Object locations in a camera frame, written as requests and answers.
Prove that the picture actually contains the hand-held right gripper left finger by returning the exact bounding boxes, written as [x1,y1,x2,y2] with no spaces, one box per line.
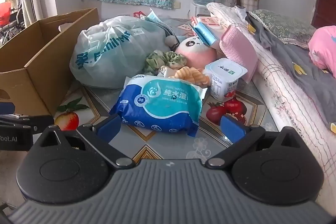
[33,114,134,169]

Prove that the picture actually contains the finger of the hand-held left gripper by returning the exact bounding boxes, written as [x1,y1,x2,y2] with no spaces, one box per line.
[0,102,16,116]
[0,115,55,133]

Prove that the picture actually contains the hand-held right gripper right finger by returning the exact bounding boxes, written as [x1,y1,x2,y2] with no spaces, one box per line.
[205,115,305,169]

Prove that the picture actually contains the brown cardboard box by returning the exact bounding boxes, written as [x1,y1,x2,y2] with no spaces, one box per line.
[0,7,100,117]

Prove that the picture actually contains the blue wet wipes pack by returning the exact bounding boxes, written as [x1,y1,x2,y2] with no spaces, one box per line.
[109,74,208,138]

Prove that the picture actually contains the orange striped white cloth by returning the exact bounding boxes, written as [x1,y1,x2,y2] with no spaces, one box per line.
[157,66,210,86]

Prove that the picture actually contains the pink knitted cloth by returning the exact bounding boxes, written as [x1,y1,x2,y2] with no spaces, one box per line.
[219,25,259,84]

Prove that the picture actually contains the pink white plush toy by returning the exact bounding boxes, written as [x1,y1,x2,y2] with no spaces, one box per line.
[175,35,218,69]

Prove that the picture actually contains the light blue paper box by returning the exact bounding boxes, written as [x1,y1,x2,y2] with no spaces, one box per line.
[190,21,218,46]

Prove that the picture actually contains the white yogurt cup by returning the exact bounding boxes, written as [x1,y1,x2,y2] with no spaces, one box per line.
[204,58,248,102]

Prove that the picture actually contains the white pink grid quilt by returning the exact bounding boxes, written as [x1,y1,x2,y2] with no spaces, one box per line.
[207,2,336,188]

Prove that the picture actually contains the white plastic bag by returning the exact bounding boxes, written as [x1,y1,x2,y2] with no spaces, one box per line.
[70,15,174,89]

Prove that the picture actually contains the metal drying rack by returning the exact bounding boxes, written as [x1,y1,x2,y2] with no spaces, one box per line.
[0,0,27,45]

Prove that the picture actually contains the green scrunchie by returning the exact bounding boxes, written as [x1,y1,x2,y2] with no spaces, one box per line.
[144,50,187,75]

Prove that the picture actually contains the grey printed blanket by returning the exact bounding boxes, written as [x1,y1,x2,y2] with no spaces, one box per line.
[245,13,336,132]

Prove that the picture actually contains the red plastic basin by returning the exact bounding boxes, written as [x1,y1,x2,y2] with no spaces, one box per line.
[0,2,11,26]

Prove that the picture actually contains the red patterned white box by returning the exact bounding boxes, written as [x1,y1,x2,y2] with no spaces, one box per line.
[191,16,227,31]

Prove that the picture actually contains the green floral pillow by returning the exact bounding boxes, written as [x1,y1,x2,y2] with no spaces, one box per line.
[249,9,317,48]

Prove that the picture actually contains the pink pillow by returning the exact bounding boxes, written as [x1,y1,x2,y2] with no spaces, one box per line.
[308,25,336,73]

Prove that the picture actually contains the white water dispenser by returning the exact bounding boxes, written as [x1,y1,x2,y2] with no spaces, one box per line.
[189,2,214,17]

